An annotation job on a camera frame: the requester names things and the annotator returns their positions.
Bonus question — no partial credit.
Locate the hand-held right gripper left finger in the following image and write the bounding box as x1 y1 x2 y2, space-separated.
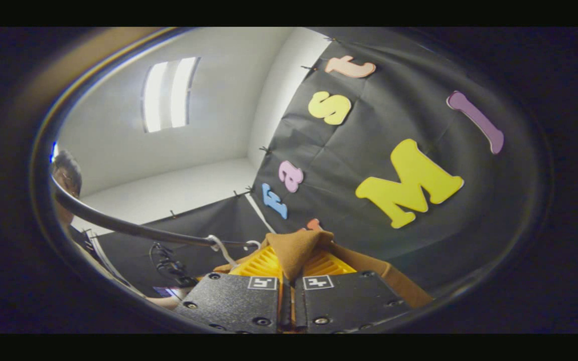
175 246 283 332

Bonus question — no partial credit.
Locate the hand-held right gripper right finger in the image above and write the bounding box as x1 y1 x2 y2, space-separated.
294 251 412 332

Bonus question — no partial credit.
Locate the brown jacket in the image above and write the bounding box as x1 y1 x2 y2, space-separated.
214 230 434 309

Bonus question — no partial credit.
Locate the person's torso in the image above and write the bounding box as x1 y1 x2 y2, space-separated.
63 221 144 299

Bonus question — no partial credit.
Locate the person's head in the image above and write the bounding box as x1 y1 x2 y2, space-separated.
51 149 83 224

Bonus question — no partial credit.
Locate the ceiling light panel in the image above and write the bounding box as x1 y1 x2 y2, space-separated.
141 57 202 133

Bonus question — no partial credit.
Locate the black clothes rail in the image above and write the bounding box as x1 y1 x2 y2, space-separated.
51 175 260 249

